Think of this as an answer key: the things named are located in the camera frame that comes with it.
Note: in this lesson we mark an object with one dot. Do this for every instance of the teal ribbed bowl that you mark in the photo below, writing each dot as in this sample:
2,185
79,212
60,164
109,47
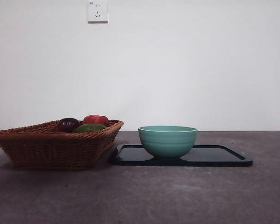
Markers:
168,142

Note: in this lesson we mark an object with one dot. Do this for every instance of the red round fruit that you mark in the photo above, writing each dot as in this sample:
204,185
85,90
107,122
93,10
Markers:
95,120

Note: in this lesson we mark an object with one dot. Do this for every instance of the green oval fruit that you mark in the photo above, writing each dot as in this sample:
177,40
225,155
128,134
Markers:
89,128

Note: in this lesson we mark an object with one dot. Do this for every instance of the dark purple round fruit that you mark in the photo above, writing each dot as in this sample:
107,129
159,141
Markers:
67,124

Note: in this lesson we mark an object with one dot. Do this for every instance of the dark rectangular tray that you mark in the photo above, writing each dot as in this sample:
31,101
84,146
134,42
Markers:
212,158

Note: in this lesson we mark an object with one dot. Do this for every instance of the brown wicker basket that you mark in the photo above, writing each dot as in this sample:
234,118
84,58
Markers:
53,149

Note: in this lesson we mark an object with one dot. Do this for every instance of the white wall socket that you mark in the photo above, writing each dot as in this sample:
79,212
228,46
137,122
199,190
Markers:
98,11

